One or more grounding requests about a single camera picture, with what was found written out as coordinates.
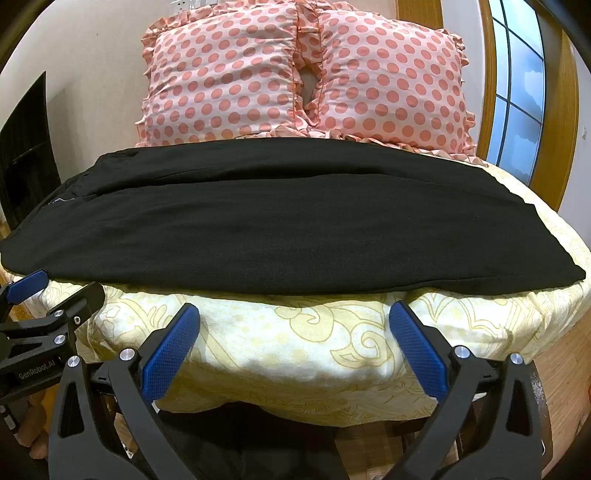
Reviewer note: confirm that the wooden window frame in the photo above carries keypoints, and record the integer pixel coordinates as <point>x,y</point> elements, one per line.
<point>565,115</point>

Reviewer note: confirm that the glass window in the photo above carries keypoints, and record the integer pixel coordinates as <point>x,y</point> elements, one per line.
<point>517,92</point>

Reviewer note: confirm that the person's left hand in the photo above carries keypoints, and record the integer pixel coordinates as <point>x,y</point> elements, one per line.
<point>34,429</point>

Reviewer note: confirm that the white wall socket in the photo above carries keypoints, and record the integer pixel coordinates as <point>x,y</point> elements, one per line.
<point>189,4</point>

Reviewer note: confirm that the dark wooden bed frame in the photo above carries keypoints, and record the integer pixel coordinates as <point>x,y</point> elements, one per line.
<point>542,406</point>

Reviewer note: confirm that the yellow patterned bed cover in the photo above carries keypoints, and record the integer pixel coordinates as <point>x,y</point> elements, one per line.
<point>323,355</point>

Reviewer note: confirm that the dark cabinet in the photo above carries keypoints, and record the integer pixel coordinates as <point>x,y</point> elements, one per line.
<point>27,157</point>

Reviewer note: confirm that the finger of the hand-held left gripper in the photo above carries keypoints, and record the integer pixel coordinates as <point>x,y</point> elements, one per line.
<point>27,285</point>
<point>76,307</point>

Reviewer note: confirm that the pink polka dot pillow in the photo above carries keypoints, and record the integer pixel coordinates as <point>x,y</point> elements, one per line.
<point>217,78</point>
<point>388,78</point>

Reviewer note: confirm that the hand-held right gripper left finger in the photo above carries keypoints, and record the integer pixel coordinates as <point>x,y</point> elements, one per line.
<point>170,353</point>

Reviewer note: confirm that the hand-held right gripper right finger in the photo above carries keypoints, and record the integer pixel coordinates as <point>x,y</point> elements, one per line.
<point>415,353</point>

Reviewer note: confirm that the black pants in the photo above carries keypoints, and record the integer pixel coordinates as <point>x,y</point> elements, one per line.
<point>277,221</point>

